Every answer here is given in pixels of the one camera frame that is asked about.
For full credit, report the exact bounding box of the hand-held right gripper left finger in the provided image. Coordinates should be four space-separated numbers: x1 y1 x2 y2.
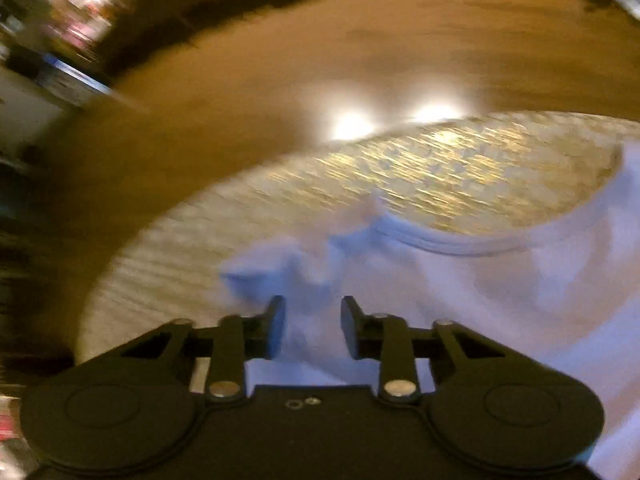
122 296 286 403

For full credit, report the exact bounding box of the lavender shirt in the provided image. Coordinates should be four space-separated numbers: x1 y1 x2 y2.
220 142 640 480

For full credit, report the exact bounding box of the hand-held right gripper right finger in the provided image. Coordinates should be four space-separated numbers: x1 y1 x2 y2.
341 296 505 402

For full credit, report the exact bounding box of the floral lace tablecloth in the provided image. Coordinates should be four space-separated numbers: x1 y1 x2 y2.
75 110 640 391

